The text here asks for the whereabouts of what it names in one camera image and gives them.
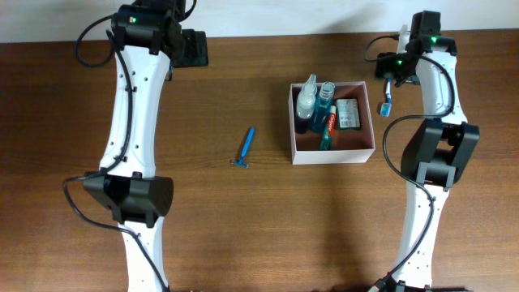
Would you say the green white toothpaste tube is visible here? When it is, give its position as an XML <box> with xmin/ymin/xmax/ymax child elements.
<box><xmin>320</xmin><ymin>105</ymin><xmax>337</xmax><ymax>151</ymax></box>

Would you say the blue white toothbrush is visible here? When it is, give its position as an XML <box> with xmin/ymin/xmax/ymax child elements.
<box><xmin>379</xmin><ymin>79</ymin><xmax>392</xmax><ymax>117</ymax></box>

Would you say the blue disposable razor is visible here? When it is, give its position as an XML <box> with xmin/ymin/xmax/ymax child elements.
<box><xmin>232</xmin><ymin>127</ymin><xmax>255</xmax><ymax>168</ymax></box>

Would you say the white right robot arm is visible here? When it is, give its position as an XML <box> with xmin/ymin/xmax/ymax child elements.
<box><xmin>371</xmin><ymin>11</ymin><xmax>480</xmax><ymax>291</ymax></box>

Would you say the teal mouthwash bottle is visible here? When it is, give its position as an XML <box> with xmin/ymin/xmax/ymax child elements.
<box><xmin>311</xmin><ymin>81</ymin><xmax>336</xmax><ymax>133</ymax></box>

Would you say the green soap box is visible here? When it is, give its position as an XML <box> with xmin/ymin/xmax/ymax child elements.
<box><xmin>336</xmin><ymin>98</ymin><xmax>361</xmax><ymax>131</ymax></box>

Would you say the clear spray bottle dark liquid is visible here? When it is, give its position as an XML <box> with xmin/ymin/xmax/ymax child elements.
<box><xmin>294</xmin><ymin>74</ymin><xmax>317</xmax><ymax>134</ymax></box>

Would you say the pink open cardboard box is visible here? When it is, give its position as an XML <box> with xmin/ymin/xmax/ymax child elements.
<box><xmin>288</xmin><ymin>81</ymin><xmax>375</xmax><ymax>165</ymax></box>

